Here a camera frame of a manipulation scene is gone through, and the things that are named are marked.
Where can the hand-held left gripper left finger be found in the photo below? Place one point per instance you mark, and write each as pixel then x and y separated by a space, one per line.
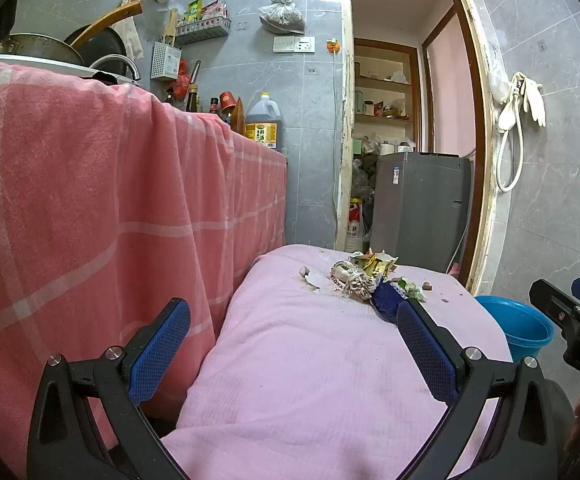
pixel 162 345

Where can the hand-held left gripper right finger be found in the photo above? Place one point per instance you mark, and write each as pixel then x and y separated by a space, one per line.
pixel 427 355

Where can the blue plastic bucket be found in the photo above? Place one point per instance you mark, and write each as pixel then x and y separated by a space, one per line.
pixel 519 327

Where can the dark blue wrapper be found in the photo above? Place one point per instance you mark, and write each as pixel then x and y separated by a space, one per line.
pixel 387 302

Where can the green white scraps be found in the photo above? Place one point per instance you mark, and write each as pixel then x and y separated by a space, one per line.
pixel 410 290

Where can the white patterned wrapper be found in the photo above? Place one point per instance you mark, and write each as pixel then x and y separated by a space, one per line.
pixel 349 284

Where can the pale shell pieces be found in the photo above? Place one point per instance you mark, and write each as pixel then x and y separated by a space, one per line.
pixel 307 275

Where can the light pink towel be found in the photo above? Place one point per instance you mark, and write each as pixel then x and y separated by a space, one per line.
pixel 315 380

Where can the grey washing machine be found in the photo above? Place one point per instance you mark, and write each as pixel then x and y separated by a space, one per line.
pixel 419 210

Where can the red white bottle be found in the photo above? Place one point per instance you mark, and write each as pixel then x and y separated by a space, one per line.
pixel 353 222

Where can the pink plaid cloth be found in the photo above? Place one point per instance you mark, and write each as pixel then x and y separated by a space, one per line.
pixel 80 200

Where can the white plastic bag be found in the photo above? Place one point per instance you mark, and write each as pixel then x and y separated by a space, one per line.
pixel 498 80

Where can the pink door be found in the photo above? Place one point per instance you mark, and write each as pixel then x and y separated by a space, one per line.
pixel 449 85

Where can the dark sauce bottle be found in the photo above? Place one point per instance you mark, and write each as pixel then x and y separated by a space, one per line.
pixel 213 107

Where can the cooking oil jug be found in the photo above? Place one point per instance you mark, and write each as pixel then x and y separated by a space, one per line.
pixel 264 120

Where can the red paper cup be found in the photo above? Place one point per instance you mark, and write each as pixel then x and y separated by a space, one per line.
pixel 228 101

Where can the red plastic bag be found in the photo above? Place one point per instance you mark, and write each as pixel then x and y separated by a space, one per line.
pixel 182 80

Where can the wooden shelf unit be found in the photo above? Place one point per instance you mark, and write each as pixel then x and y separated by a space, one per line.
pixel 382 85

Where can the white utensil holder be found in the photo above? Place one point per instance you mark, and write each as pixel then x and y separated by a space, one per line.
pixel 166 62

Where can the metal faucet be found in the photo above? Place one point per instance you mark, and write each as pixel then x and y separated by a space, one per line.
pixel 120 62

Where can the white hanging rag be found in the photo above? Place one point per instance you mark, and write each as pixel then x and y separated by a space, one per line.
pixel 132 37

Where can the wooden spatula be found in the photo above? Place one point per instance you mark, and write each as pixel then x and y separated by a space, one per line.
pixel 171 27

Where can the metal pot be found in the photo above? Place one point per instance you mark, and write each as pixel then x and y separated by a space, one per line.
pixel 25 49

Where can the green yellow packet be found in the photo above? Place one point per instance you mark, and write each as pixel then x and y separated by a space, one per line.
pixel 195 10

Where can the red snack packets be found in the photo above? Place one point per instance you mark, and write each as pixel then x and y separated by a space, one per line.
pixel 215 11

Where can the clear bag of dried goods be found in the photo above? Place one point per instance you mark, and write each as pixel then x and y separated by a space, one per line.
pixel 282 14

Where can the wooden door frame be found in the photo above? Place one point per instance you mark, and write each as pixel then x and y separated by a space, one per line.
pixel 474 60

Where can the white wall shelf basket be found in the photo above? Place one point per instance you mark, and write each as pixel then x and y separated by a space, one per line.
pixel 202 30

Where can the white wall socket plate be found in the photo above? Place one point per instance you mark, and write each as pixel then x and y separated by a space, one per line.
pixel 294 44

